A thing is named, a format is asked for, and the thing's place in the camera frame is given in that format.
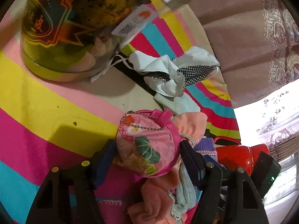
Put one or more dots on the mauve curtain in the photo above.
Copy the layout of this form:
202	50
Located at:
233	39

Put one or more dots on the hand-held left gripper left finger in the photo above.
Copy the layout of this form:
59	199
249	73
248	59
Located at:
105	158

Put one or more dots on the pink floral round pouch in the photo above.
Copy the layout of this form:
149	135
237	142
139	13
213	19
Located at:
144	149

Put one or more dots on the pink fluffy sock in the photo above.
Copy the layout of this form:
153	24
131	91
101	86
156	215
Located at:
154	198
98	53
189	126

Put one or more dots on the white checkered face mask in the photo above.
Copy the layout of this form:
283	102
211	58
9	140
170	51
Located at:
158	74

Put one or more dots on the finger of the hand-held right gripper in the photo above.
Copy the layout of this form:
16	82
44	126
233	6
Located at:
213	159

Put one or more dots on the light green herringbone sock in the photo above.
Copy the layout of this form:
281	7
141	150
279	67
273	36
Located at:
179	105

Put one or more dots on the magenta knit sock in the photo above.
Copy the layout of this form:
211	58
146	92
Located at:
112	186

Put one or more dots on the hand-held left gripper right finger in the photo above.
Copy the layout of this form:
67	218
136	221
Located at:
190	161

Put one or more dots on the purple knit sock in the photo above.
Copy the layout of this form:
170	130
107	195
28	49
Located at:
206	149

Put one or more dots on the rainbow striped blanket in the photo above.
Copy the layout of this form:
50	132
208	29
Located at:
46	112

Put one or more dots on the clear jar with gold lid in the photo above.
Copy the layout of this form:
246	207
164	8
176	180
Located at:
58	28

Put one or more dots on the floral sheer window curtain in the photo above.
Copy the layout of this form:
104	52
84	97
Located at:
275	121

